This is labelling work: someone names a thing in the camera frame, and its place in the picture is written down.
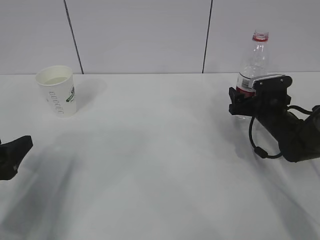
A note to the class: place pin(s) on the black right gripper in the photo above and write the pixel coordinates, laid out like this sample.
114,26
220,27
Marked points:
264,105

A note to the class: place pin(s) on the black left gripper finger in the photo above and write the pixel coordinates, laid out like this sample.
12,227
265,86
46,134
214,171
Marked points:
11,155

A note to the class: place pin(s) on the clear water bottle red label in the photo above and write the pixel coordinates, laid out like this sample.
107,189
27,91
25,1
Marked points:
255,62

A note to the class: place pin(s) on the white paper cup green logo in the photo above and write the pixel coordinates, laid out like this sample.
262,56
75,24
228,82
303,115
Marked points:
56,84

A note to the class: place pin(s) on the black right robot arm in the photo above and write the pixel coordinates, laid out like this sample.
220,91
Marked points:
296,130

